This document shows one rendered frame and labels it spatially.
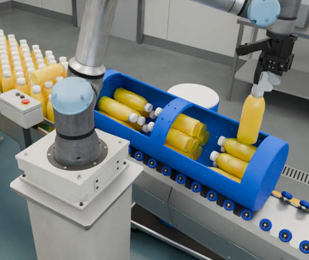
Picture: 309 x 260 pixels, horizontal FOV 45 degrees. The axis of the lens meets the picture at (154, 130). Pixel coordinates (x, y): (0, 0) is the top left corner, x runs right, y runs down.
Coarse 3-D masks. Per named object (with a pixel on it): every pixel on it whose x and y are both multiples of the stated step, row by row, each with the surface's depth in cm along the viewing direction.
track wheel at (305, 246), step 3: (303, 240) 128; (306, 240) 128; (300, 243) 128; (303, 243) 128; (306, 243) 127; (300, 246) 128; (303, 246) 128; (306, 246) 127; (300, 249) 128; (303, 249) 127; (306, 249) 127; (303, 252) 127; (306, 252) 127
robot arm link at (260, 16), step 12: (192, 0) 90; (204, 0) 89; (216, 0) 88; (228, 0) 88; (240, 0) 88; (252, 0) 87; (264, 0) 86; (276, 0) 86; (228, 12) 92; (240, 12) 90; (252, 12) 87; (264, 12) 87; (276, 12) 87; (264, 24) 89
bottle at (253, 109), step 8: (248, 96) 122; (248, 104) 121; (256, 104) 119; (264, 104) 121; (248, 112) 121; (256, 112) 120; (240, 120) 126; (248, 120) 123; (256, 120) 122; (240, 128) 126; (248, 128) 124; (256, 128) 124; (240, 136) 127; (248, 136) 126; (256, 136) 126
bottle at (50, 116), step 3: (48, 102) 178; (51, 102) 177; (48, 105) 177; (51, 105) 177; (48, 108) 178; (51, 108) 177; (48, 111) 178; (51, 111) 178; (48, 114) 179; (51, 114) 179; (48, 117) 180; (51, 117) 180; (51, 120) 181; (54, 120) 180; (54, 123) 181; (51, 129) 184; (54, 129) 183
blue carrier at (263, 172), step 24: (120, 72) 176; (144, 96) 181; (168, 96) 168; (96, 120) 167; (168, 120) 146; (216, 120) 158; (144, 144) 153; (216, 144) 163; (264, 144) 130; (288, 144) 138; (192, 168) 141; (264, 168) 125; (240, 192) 131; (264, 192) 136
